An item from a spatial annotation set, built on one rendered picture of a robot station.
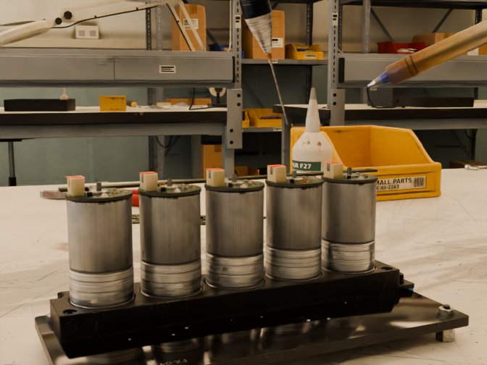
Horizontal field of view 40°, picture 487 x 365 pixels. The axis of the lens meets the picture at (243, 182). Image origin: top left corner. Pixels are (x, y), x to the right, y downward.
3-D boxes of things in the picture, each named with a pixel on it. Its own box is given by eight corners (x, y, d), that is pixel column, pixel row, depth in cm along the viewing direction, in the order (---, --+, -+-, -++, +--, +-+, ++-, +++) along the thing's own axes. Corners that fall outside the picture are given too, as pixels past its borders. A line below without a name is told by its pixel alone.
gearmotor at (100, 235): (142, 325, 25) (139, 193, 25) (77, 334, 24) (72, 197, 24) (125, 305, 28) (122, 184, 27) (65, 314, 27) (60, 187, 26)
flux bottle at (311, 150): (287, 203, 58) (288, 87, 57) (323, 201, 59) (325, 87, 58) (298, 210, 55) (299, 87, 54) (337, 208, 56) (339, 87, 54)
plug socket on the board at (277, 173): (291, 182, 28) (291, 166, 28) (273, 182, 28) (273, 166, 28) (282, 179, 29) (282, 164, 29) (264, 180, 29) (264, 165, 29)
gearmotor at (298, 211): (331, 297, 29) (333, 179, 28) (280, 304, 28) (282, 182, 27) (303, 282, 31) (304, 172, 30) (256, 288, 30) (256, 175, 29)
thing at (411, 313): (367, 292, 33) (367, 270, 33) (469, 342, 27) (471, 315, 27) (35, 342, 27) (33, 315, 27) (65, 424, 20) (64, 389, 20)
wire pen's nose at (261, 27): (248, 57, 26) (238, 19, 26) (269, 48, 27) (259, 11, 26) (266, 57, 25) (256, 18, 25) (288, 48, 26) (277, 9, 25)
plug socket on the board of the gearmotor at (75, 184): (92, 195, 25) (91, 177, 25) (69, 196, 25) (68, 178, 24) (88, 192, 26) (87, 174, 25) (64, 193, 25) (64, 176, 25)
